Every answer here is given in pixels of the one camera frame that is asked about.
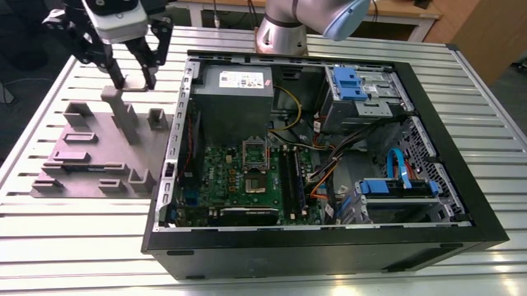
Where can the hard disk in blue carrier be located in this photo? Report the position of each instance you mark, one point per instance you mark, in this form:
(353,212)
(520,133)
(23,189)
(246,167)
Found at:
(377,187)

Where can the green RAM stick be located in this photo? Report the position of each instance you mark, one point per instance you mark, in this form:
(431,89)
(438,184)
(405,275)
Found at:
(82,169)

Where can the silver disk bay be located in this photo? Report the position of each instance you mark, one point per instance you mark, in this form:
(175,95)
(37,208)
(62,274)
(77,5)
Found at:
(403,201)

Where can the black open PC case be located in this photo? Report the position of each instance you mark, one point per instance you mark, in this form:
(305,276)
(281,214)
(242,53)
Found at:
(289,256)

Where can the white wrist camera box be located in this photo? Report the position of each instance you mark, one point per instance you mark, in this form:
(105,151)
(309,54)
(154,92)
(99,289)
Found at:
(119,29)

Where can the green motherboard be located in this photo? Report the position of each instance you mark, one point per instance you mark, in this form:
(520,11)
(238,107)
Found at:
(225,198)

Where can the black graphics card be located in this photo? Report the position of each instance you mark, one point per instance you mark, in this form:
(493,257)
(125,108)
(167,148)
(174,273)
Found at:
(247,216)

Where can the wooden cabinet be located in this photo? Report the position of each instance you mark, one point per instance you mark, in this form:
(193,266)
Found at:
(490,34)

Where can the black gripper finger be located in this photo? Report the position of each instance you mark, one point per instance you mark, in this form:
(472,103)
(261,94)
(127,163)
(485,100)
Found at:
(163,43)
(82,37)

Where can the black installed RAM stick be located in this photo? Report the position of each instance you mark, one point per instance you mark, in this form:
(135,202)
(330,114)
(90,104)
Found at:
(298,182)

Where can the blue plastic drive clip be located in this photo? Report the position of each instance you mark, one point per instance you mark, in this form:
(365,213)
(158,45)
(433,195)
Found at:
(355,93)
(347,77)

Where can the grey power supply unit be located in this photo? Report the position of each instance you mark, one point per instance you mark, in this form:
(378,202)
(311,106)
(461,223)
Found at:
(230,108)

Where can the silver drive cage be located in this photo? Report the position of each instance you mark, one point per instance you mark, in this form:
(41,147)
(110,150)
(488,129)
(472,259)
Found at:
(370,111)

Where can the grey plastic parts rack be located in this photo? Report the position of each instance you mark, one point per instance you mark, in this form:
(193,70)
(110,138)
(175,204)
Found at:
(107,145)

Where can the CPU socket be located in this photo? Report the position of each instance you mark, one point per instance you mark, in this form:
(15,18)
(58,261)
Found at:
(257,185)

